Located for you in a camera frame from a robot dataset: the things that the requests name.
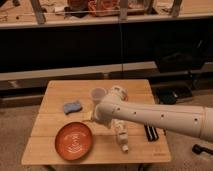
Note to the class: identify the white tube bottle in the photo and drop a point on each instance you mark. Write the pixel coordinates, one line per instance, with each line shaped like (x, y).
(121, 134)

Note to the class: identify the wooden folding table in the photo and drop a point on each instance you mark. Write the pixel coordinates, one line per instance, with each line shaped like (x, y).
(40, 149)

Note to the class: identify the black object on floor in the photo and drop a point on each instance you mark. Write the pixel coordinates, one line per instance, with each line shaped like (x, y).
(199, 149)

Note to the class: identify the translucent plastic cup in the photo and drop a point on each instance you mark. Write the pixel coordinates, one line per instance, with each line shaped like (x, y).
(97, 94)

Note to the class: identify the black bag on floor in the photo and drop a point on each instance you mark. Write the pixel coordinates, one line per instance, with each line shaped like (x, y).
(171, 94)

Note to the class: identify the orange cloth on shelf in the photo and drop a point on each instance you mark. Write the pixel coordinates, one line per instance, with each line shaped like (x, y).
(100, 8)

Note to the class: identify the orange ceramic bowl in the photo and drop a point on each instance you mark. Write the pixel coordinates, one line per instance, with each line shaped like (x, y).
(73, 141)

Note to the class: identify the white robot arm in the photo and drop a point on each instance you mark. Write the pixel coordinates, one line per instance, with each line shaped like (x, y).
(194, 121)

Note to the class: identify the blue sponge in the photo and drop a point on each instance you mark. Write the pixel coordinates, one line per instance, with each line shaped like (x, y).
(72, 107)

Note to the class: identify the black striped case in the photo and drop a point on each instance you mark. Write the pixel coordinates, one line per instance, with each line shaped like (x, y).
(151, 133)

